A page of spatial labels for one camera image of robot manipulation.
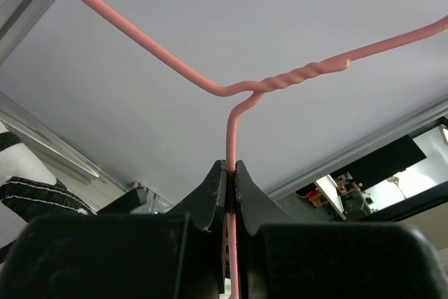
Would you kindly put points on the pink wire hanger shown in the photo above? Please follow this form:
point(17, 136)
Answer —
point(256, 89)

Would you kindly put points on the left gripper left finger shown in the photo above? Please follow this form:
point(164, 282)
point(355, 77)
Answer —
point(177, 254)

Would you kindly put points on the newspaper print trousers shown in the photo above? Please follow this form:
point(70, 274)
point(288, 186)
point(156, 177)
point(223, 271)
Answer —
point(29, 189)

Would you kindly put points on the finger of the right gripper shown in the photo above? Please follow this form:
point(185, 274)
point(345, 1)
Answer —
point(126, 203)

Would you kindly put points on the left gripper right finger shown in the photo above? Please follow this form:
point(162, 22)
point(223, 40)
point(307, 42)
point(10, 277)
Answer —
point(281, 257)

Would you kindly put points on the clear plastic bin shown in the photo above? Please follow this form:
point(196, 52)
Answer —
point(75, 170)

